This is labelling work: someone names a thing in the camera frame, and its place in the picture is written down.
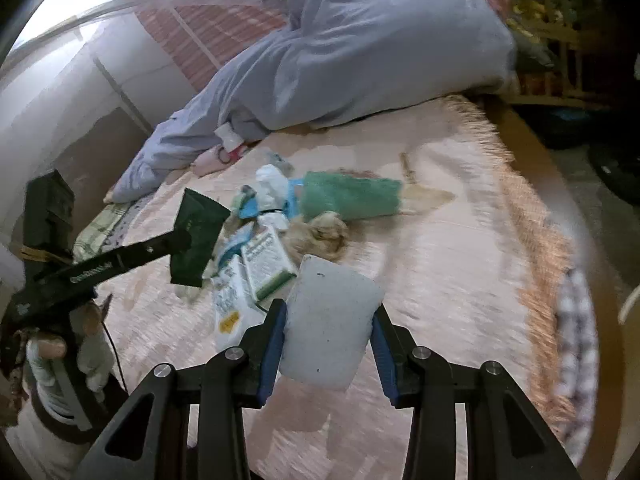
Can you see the white crumpled tissue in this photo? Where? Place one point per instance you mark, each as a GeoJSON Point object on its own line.
{"type": "Point", "coordinates": [270, 185]}

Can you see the green towel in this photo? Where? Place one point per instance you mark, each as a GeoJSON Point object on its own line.
{"type": "Point", "coordinates": [350, 195]}

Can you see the pink bottle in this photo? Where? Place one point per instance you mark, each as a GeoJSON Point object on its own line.
{"type": "Point", "coordinates": [207, 162]}

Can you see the grey-green crumpled wrapper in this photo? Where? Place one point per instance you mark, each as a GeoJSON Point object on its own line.
{"type": "Point", "coordinates": [277, 160]}

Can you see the grey blue quilt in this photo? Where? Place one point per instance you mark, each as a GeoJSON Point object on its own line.
{"type": "Point", "coordinates": [360, 45]}

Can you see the white and green carton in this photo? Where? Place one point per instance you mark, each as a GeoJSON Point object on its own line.
{"type": "Point", "coordinates": [267, 262]}
{"type": "Point", "coordinates": [227, 305]}

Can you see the white and red small packet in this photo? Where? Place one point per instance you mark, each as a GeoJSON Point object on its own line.
{"type": "Point", "coordinates": [227, 137]}

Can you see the grey checked cloth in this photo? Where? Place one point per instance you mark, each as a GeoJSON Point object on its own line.
{"type": "Point", "coordinates": [577, 350]}

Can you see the dark green packet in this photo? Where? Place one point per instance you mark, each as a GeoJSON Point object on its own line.
{"type": "Point", "coordinates": [197, 230]}

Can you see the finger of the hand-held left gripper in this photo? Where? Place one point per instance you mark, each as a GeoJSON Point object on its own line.
{"type": "Point", "coordinates": [155, 247]}

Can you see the person's left forearm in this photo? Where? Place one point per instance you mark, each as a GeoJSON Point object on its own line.
{"type": "Point", "coordinates": [35, 445]}

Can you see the person's left hand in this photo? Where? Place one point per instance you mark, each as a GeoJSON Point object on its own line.
{"type": "Point", "coordinates": [50, 360]}

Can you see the beige crumpled paper ball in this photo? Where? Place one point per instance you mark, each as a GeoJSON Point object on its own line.
{"type": "Point", "coordinates": [322, 235]}

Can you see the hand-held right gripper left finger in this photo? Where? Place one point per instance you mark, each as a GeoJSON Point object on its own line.
{"type": "Point", "coordinates": [272, 345]}

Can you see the wooden shelf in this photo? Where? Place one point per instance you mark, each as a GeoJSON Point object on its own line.
{"type": "Point", "coordinates": [560, 35]}

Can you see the blue plastic packet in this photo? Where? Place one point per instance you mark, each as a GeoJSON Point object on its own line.
{"type": "Point", "coordinates": [294, 205]}

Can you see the red striped mat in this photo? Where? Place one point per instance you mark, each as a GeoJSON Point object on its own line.
{"type": "Point", "coordinates": [210, 30]}

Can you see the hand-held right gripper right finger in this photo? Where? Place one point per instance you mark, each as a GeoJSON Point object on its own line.
{"type": "Point", "coordinates": [384, 355]}

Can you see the blue and white wrapper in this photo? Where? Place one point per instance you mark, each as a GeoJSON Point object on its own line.
{"type": "Point", "coordinates": [235, 244]}

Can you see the green plaid cloth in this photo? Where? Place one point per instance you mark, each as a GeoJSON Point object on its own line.
{"type": "Point", "coordinates": [97, 232]}

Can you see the white foam block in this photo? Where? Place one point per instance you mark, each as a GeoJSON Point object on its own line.
{"type": "Point", "coordinates": [327, 320]}

